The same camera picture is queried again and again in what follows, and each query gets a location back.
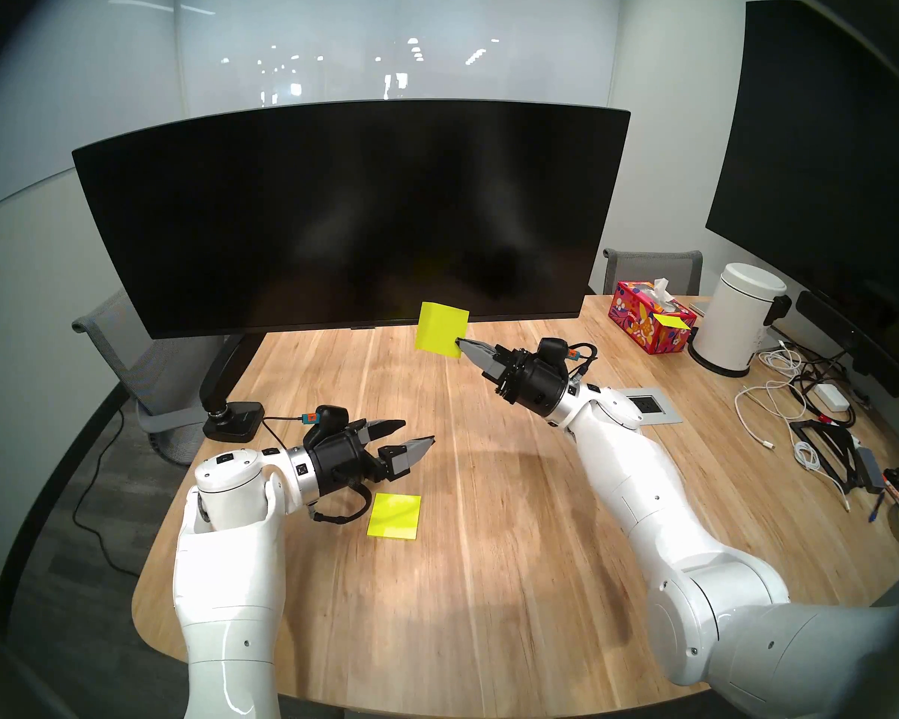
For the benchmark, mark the large black wall television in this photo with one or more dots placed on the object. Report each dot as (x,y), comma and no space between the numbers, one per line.
(831,163)

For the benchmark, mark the single yellow sticky note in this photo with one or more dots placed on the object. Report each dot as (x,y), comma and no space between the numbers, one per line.
(442,328)

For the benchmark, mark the blue pen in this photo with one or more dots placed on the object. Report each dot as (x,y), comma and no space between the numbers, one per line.
(877,508)

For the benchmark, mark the yellow sticky note pad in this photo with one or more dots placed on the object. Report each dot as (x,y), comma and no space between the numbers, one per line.
(395,515)

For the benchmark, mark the orange marker pen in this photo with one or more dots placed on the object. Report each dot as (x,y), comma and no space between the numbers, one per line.
(897,487)

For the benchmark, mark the curved black computer monitor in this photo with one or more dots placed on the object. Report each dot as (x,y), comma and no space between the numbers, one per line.
(344,216)

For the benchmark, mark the black video sound bar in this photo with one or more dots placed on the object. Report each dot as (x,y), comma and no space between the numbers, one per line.
(846,339)

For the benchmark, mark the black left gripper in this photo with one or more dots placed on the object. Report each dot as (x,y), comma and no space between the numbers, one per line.
(337,463)

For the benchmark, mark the black triangular folding stand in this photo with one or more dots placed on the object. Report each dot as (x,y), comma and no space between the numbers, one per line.
(820,429)

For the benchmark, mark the grey table power socket panel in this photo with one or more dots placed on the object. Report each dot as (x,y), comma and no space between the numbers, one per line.
(655,407)

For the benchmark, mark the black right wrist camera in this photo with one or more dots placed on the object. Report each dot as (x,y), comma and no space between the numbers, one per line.
(553,350)

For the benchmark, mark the white cylindrical pedal bin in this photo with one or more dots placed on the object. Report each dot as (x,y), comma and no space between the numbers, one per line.
(734,324)

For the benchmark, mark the white power adapter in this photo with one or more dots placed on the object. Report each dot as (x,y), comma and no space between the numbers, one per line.
(833,397)

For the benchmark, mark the yellow note on tissue box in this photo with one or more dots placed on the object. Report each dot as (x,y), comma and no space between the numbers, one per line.
(670,320)

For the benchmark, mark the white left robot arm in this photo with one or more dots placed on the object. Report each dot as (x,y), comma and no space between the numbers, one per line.
(225,560)

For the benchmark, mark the frosted glass wall board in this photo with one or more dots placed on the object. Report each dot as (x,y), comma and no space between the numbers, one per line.
(359,36)

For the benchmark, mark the grey adapter dongle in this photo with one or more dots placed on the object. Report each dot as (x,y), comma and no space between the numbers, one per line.
(871,469)

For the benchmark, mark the grey mesh office chair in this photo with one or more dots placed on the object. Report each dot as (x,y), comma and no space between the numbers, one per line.
(655,269)
(150,373)

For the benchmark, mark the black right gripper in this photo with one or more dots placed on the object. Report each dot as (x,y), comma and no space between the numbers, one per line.
(536,384)

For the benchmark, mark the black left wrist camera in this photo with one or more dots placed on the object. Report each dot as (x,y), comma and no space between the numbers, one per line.
(333,419)

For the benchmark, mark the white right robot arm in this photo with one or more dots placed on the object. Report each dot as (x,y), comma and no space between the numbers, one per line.
(644,500)

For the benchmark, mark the red floral tissue box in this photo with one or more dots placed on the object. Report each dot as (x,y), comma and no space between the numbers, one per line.
(640,322)

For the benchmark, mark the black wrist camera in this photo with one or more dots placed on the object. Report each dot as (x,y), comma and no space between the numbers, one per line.
(553,350)
(333,419)

